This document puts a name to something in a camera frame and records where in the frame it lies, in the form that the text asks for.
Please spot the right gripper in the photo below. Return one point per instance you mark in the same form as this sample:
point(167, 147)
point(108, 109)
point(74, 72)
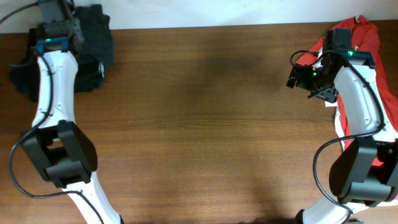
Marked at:
point(323, 93)

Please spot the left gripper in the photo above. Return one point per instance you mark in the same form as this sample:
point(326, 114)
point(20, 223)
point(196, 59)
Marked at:
point(58, 28)

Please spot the dark green t-shirt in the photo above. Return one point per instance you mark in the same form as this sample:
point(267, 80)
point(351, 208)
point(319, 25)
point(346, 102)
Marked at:
point(98, 40)

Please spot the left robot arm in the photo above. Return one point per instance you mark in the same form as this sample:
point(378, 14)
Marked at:
point(59, 150)

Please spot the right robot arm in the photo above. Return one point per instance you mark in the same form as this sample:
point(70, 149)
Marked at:
point(365, 174)

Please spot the folded black clothes stack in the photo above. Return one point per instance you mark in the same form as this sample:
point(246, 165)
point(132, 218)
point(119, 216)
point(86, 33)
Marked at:
point(27, 79)

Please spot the white garment under red shirt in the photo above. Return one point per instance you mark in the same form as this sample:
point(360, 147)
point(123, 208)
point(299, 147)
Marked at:
point(340, 121)

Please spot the red t-shirt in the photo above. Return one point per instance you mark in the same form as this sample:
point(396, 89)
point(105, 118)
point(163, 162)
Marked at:
point(364, 38)

